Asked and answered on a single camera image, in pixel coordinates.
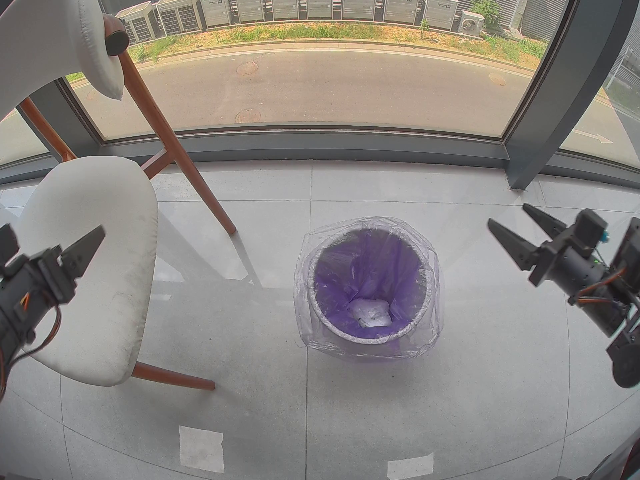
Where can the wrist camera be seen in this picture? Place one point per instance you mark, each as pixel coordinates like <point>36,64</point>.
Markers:
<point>6,240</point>
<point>590,228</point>

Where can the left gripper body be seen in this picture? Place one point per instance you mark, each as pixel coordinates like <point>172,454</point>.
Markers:
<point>45,278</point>

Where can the white paper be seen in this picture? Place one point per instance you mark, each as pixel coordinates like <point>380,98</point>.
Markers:
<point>370,313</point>

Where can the window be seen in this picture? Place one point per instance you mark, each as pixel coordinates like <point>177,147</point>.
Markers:
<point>552,93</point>

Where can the white cushioned wooden chair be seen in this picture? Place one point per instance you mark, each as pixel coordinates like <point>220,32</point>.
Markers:
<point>100,268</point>

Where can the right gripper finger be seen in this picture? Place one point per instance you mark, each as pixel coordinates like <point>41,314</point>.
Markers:
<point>550,223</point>
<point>517,248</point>

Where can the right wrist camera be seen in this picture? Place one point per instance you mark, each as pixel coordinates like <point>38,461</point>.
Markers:
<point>590,228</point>

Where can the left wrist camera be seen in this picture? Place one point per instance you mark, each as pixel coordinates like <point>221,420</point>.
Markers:
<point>6,240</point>

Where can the purple plastic bag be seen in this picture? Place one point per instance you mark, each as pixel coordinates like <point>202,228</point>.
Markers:
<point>350,278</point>

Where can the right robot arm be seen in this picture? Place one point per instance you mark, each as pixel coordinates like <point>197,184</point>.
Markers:
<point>625,353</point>

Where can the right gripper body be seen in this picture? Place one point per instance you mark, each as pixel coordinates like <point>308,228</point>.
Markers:
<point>560,263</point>

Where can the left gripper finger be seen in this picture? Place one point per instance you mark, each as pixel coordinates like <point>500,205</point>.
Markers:
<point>82,253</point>

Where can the white trash bin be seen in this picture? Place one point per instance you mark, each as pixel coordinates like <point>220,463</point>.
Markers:
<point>360,337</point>

